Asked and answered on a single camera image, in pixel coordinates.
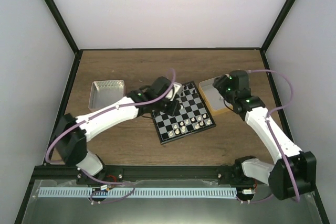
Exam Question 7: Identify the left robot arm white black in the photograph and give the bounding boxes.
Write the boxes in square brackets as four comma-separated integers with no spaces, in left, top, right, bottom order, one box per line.
[51,77,182,184]

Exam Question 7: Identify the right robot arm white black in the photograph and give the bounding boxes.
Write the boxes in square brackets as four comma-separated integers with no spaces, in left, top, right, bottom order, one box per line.
[213,70,317,202]

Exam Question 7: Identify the black white chess board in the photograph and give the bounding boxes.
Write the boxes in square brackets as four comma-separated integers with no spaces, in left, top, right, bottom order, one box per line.
[151,81,216,145]

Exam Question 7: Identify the orange metal tin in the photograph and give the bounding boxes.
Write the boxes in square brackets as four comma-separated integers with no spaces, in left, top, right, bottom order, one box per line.
[198,78,233,116]

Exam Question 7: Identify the pink metal tin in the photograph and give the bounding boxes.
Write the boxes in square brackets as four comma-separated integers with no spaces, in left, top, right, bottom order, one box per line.
[88,80,125,112]

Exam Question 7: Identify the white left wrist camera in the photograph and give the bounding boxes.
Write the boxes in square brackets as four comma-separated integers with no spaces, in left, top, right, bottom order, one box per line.
[166,82,183,101]

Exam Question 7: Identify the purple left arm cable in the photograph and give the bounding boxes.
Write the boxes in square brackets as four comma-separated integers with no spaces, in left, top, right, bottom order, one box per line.
[46,68,176,206]

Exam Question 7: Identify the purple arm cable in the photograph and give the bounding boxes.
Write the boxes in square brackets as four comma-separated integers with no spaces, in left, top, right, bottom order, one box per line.
[46,68,176,206]
[246,69,301,205]

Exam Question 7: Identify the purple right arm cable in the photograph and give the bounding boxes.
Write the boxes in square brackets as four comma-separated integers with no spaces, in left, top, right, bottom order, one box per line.
[246,69,301,205]

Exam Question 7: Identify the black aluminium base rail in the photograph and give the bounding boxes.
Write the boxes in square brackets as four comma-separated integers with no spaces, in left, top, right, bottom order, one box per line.
[34,165,310,185]

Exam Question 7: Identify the black frame back rail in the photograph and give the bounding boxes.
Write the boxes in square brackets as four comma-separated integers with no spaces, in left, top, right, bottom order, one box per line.
[80,47,261,51]

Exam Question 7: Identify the light blue slotted cable duct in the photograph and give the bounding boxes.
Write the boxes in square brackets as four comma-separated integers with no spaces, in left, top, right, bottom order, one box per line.
[37,187,237,199]

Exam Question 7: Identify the black frame post right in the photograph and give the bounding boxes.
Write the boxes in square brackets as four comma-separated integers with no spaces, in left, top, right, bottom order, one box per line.
[260,0,296,52]

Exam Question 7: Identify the black frame post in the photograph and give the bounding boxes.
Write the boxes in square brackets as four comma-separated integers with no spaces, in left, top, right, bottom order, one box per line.
[260,0,296,52]
[44,0,79,55]

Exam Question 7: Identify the black frame post left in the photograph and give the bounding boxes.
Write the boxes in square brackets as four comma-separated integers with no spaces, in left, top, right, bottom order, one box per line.
[44,0,79,55]

